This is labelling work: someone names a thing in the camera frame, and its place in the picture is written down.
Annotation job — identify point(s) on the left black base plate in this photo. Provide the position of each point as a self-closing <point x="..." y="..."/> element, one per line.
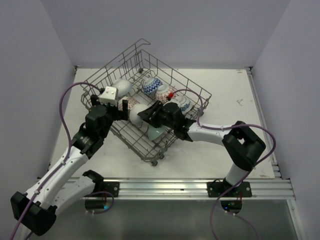
<point x="110" y="188"/>

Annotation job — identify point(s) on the red lattice bowl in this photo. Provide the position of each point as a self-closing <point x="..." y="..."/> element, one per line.
<point x="163" y="92"/>

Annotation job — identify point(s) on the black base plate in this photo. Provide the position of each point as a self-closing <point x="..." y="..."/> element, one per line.
<point x="217" y="188"/>
<point x="110" y="188"/>

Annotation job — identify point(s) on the blue floral white bowl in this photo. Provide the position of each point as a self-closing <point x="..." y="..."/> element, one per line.
<point x="187" y="106"/>

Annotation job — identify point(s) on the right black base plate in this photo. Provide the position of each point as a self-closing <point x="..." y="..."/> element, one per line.
<point x="217" y="188"/>

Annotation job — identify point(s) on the blue zigzag bowl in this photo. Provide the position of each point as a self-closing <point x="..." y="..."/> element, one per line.
<point x="151" y="85"/>

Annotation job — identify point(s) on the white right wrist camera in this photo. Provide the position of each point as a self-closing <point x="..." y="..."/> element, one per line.
<point x="179" y="100"/>

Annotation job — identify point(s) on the aluminium mounting rail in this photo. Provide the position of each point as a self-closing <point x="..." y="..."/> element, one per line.
<point x="197" y="189"/>

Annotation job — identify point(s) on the red dotted pattern bowl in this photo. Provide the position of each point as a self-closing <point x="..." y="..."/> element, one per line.
<point x="131" y="102"/>

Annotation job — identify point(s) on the plain white bowl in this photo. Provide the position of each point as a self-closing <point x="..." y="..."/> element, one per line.
<point x="133" y="114"/>

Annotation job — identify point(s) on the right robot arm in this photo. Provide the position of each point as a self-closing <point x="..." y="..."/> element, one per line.
<point x="241" y="143"/>

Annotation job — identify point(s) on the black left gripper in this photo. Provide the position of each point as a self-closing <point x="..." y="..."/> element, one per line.
<point x="119" y="115"/>

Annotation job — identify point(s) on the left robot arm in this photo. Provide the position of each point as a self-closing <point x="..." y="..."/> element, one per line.
<point x="38" y="207"/>

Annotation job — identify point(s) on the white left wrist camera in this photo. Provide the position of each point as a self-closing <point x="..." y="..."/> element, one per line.
<point x="109" y="96"/>

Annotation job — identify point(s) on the grey wire dish rack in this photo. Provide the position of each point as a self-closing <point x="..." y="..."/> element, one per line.
<point x="136" y="65"/>

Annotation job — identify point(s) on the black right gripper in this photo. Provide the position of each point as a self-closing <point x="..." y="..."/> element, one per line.
<point x="156" y="107"/>

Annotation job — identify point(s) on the pale green bowl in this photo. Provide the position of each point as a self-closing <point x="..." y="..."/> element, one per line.
<point x="155" y="132"/>

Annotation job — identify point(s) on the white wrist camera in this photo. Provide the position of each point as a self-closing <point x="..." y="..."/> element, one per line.
<point x="179" y="100"/>
<point x="109" y="96"/>

